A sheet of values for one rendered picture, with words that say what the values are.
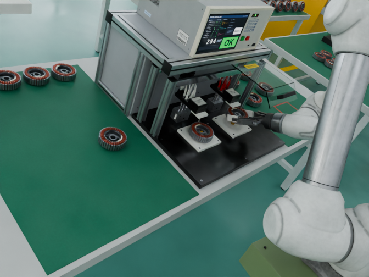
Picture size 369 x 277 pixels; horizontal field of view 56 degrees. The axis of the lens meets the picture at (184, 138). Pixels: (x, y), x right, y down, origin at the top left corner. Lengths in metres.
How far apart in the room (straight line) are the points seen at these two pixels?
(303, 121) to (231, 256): 1.05
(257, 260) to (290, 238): 0.22
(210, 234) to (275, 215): 1.28
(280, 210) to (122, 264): 1.17
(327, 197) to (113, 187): 0.71
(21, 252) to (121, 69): 0.85
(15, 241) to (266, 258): 0.74
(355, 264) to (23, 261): 0.92
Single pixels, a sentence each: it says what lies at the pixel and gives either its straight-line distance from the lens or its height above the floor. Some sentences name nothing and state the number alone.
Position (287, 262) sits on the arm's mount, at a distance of 1.20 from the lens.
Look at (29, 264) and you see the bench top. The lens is 1.09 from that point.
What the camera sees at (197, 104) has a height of 0.92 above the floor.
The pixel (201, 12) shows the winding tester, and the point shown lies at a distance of 1.37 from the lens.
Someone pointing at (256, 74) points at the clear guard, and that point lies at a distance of 1.63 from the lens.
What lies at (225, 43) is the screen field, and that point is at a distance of 1.53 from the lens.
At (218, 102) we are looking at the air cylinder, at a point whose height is 0.82.
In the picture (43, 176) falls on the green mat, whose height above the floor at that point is 0.75.
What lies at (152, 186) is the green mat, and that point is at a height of 0.75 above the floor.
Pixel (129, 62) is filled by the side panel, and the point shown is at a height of 0.98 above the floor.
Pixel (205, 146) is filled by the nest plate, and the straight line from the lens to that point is 1.53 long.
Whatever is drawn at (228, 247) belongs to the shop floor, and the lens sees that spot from 2.26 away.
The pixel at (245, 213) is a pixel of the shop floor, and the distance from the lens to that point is 2.48.
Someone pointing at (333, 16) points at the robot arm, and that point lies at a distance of 1.06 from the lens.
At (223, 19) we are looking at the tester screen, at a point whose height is 1.27.
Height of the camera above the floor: 1.70
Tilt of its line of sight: 37 degrees down
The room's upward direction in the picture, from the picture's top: 23 degrees clockwise
